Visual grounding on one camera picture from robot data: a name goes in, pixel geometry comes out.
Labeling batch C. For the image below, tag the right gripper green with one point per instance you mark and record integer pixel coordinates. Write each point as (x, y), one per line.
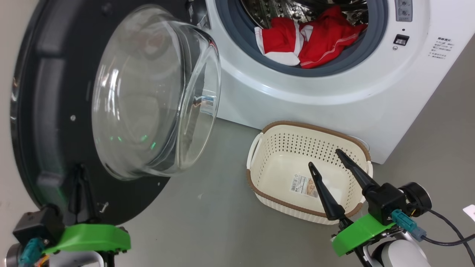
(356, 233)

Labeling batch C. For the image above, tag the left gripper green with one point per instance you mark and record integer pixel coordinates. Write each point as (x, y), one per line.
(92, 239)

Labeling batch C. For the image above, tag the black round glass washer door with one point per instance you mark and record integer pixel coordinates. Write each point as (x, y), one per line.
(41, 111)

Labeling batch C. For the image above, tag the red shorts with white stitching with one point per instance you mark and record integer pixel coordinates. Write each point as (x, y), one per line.
(326, 37)

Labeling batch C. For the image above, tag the red and white shirt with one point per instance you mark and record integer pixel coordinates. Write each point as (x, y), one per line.
(282, 37)

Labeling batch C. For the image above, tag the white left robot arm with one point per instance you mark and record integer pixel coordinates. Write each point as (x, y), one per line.
(74, 261)

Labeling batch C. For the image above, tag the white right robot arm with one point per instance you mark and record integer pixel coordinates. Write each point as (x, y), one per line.
(400, 256)

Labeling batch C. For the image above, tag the product label sticker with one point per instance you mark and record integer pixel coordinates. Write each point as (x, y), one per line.
(302, 185)

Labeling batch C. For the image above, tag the cream perforated laundry basket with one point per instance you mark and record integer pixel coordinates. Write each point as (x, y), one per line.
(282, 148)

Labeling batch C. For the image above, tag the white front-load washing machine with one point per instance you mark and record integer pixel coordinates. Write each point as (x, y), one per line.
(334, 107)

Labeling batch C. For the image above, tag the steel washer drum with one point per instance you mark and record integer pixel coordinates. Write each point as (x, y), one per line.
(282, 9)

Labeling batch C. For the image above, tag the round white filter cover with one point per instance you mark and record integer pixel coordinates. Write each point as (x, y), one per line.
(362, 141)

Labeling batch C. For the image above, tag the small white card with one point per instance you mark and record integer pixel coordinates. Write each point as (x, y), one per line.
(470, 213)

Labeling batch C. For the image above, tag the grey warning sticker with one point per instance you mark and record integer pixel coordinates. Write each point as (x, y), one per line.
(403, 10)

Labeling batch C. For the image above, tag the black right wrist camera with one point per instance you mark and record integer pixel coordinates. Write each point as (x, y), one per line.
(386, 202)

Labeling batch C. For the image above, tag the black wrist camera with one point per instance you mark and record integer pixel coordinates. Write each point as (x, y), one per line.
(386, 202)
(37, 222)

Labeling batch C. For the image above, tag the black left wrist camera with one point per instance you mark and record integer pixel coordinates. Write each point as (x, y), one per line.
(37, 222)

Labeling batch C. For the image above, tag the teal left camera connector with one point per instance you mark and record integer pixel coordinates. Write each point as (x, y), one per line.
(31, 250)

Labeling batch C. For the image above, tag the teal camera connector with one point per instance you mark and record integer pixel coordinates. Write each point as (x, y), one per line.
(406, 222)
(31, 250)

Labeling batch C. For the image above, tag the teal right camera connector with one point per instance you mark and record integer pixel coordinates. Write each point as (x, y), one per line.
(406, 222)

